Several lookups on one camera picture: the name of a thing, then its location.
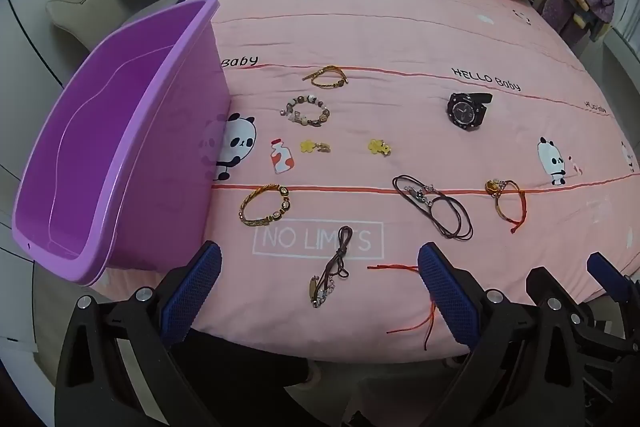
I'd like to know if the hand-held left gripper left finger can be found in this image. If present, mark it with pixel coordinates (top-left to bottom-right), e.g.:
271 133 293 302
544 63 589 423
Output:
54 241 223 427

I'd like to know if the red string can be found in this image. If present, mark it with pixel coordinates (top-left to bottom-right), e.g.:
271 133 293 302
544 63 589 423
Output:
367 263 436 352

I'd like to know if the pink printed bedsheet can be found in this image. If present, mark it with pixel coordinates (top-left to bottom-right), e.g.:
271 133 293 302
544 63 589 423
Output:
95 0 640 364

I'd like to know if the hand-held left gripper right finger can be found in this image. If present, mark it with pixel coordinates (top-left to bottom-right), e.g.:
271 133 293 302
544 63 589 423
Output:
417 241 566 427

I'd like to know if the black wristwatch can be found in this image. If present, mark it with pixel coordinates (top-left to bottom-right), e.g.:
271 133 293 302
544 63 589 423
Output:
446 92 493 131

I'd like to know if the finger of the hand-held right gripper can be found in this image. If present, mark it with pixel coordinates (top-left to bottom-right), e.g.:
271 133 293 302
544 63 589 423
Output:
525 266 640 354
586 251 640 308

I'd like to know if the purple plastic bin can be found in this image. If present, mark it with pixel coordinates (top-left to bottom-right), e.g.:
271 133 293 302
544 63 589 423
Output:
11 0 236 287

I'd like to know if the gold cord bracelet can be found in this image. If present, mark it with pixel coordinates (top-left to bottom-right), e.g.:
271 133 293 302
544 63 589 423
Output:
302 65 350 88

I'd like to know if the brown beaded bracelet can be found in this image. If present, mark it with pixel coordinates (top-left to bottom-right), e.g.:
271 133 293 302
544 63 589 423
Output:
281 93 331 128

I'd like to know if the gold woven bracelet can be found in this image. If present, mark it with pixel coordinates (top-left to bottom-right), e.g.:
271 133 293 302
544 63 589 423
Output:
238 183 293 228

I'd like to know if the brown cord charm bracelet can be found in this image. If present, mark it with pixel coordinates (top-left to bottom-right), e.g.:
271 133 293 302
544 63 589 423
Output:
307 226 354 309

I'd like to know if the beige curved chair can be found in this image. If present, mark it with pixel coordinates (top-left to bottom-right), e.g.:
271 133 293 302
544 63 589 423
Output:
46 0 183 52

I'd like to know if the red cord bracelet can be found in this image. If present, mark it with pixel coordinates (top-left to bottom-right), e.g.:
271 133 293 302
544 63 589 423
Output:
484 178 529 234

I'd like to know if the brown cord necklace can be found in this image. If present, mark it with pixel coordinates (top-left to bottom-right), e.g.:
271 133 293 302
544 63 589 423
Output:
391 174 474 239

